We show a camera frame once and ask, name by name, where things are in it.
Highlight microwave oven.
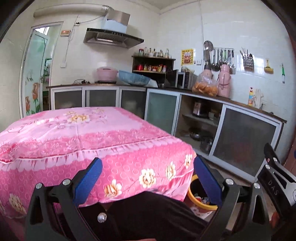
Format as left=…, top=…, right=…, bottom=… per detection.
left=165, top=70, right=198, bottom=90

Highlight dark wooden spice shelf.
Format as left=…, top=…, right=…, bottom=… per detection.
left=132, top=55, right=175, bottom=84

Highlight bag of fried snacks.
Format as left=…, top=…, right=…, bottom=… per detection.
left=192, top=74, right=218, bottom=96

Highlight blue plastic basin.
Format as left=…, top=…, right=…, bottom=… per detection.
left=118, top=70, right=151, bottom=86

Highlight pink rice cooker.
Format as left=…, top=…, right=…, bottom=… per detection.
left=96, top=67, right=118, bottom=83

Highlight yellow wall poster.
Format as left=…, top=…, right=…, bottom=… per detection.
left=181, top=49, right=194, bottom=66

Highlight yellow trash bin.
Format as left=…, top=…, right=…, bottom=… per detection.
left=187, top=174, right=218, bottom=212

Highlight floral glass door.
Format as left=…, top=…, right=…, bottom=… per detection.
left=20, top=22, right=62, bottom=118

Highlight pink thermos jug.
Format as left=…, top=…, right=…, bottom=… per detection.
left=217, top=64, right=231, bottom=98

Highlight hanging utensil rack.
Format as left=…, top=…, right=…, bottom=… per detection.
left=211, top=48, right=236, bottom=75

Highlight chopstick holder basket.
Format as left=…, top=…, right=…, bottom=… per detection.
left=240, top=47, right=254, bottom=72

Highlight yellow wall brush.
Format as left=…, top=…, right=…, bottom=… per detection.
left=264, top=59, right=274, bottom=74

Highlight white kitchen cabinet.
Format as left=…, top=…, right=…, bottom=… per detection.
left=49, top=84, right=285, bottom=182

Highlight range hood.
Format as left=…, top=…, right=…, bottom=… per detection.
left=84, top=9, right=144, bottom=49

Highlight pink blender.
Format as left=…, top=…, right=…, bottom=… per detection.
left=201, top=40, right=215, bottom=80

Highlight steel pot in cabinet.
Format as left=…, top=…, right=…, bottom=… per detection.
left=200, top=137, right=214, bottom=154

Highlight pink floral tablecloth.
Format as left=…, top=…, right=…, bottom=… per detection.
left=1, top=107, right=196, bottom=218

